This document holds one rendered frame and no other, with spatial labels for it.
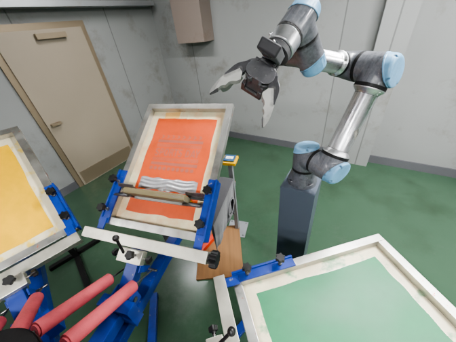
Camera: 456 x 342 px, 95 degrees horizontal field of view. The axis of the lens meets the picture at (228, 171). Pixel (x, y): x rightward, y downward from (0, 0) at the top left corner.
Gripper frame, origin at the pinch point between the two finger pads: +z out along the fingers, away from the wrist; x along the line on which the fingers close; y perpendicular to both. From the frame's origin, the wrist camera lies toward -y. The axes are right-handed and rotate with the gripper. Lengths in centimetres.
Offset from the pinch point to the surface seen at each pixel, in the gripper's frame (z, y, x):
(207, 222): 32, 53, -8
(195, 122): -10, 77, 32
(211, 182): 16, 58, 1
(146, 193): 38, 59, 25
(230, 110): -25, 69, 16
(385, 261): 2, 57, -89
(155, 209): 44, 67, 19
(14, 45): 6, 177, 291
